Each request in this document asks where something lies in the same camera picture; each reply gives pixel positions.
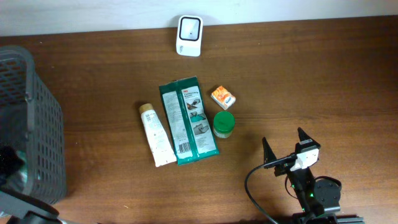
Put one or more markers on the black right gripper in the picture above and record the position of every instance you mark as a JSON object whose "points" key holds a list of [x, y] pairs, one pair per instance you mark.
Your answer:
{"points": [[283, 167]]}

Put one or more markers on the green lid jar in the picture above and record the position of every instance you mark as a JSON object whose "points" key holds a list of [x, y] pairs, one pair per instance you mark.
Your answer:
{"points": [[223, 124]]}

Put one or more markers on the orange tissue pack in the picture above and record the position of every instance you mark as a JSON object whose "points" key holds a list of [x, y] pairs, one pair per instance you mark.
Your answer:
{"points": [[223, 97]]}

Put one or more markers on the green glove package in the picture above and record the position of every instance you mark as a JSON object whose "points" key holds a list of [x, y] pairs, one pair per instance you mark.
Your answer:
{"points": [[192, 137]]}

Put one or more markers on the white cream tube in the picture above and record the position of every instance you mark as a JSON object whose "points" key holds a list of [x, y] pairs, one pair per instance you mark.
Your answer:
{"points": [[157, 137]]}

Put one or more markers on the mint wipes pack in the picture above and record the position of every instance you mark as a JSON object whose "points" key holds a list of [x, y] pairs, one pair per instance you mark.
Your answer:
{"points": [[28, 171]]}

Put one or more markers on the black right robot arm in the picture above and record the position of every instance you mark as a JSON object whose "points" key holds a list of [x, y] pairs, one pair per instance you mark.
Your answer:
{"points": [[319, 197]]}

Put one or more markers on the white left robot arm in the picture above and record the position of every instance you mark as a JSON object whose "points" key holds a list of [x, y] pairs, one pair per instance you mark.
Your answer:
{"points": [[23, 208]]}

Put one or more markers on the white barcode scanner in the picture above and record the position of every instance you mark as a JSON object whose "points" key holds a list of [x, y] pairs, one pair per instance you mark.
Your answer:
{"points": [[189, 36]]}

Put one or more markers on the grey plastic basket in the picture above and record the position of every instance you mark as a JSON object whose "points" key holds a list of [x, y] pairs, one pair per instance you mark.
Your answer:
{"points": [[32, 121]]}

